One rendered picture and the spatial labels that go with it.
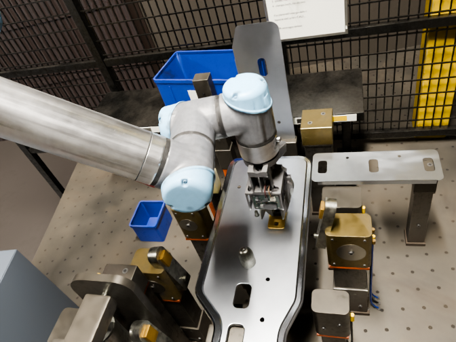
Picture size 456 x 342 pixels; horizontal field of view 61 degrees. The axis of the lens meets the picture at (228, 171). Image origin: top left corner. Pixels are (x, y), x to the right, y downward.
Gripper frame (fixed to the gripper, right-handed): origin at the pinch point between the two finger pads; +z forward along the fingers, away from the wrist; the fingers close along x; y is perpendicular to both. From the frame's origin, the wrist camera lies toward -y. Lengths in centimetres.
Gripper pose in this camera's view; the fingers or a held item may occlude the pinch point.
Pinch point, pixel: (277, 208)
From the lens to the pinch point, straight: 89.7
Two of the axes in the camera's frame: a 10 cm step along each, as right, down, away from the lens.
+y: -1.9, 7.2, -6.6
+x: 9.5, -0.2, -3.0
